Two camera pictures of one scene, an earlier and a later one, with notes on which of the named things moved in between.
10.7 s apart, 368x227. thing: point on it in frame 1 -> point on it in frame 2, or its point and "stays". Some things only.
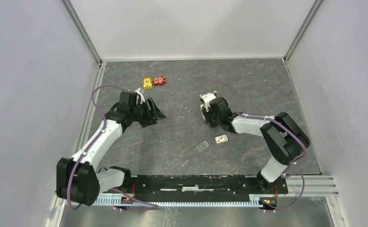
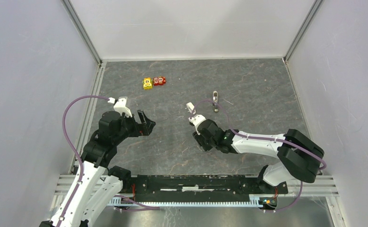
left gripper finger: [157, 114] -> [150, 126]
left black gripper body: [144, 113] -> [135, 129]
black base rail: [203, 186] stays
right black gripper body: [213, 120] -> [205, 144]
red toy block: [159, 81] stays
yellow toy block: [147, 83] stays
